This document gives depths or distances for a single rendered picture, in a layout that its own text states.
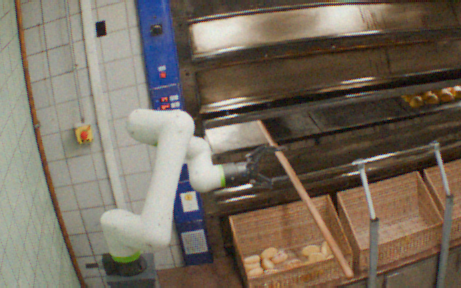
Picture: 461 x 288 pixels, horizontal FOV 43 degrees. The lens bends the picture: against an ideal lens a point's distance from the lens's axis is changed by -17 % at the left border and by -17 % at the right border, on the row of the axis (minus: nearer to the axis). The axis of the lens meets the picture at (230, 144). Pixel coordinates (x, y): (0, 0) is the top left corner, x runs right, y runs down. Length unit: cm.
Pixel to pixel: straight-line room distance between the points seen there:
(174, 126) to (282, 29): 108
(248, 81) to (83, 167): 95
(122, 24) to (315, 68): 101
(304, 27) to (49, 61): 132
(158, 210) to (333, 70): 143
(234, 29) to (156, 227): 128
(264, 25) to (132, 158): 94
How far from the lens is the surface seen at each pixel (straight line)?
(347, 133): 359
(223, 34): 330
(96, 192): 353
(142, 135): 253
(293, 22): 335
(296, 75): 341
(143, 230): 237
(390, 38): 353
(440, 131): 387
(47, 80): 334
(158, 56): 326
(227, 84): 336
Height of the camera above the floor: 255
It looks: 22 degrees down
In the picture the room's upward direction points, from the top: 9 degrees counter-clockwise
